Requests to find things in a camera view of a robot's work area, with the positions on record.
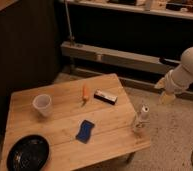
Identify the metal pole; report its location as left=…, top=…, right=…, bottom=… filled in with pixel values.
left=64, top=0, right=75, bottom=46

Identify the black handle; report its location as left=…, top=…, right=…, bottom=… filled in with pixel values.
left=159, top=57, right=179, bottom=67

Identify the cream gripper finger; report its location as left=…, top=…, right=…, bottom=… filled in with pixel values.
left=154, top=77, right=165, bottom=89
left=160, top=92, right=176, bottom=104

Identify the cluttered shelf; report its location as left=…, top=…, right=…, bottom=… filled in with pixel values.
left=58, top=0, right=193, bottom=22

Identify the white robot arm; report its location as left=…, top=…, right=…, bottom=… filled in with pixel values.
left=154, top=47, right=193, bottom=104

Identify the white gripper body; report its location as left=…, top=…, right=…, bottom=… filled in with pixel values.
left=164, top=68, right=190, bottom=94

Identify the black ceramic bowl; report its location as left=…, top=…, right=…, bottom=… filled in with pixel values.
left=6, top=135, right=50, bottom=171

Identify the blue sponge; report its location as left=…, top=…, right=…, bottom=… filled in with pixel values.
left=76, top=120, right=95, bottom=143

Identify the grey metal beam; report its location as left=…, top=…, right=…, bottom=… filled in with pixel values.
left=60, top=41, right=175, bottom=74

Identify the wooden table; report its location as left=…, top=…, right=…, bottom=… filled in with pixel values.
left=0, top=74, right=151, bottom=171

